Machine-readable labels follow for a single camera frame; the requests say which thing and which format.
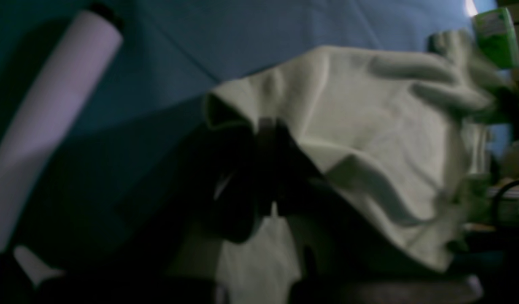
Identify white black marker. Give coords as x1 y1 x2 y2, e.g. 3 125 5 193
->
0 1 123 258

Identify blue table cloth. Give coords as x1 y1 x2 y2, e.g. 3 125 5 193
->
22 0 470 267

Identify pale green T-shirt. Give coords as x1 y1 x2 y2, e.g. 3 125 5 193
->
167 30 513 304

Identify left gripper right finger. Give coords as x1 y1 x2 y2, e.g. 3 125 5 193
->
259 117 323 216

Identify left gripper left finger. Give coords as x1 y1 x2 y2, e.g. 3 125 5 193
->
175 124 261 244

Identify green tea box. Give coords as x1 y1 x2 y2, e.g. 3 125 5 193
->
472 8 519 71

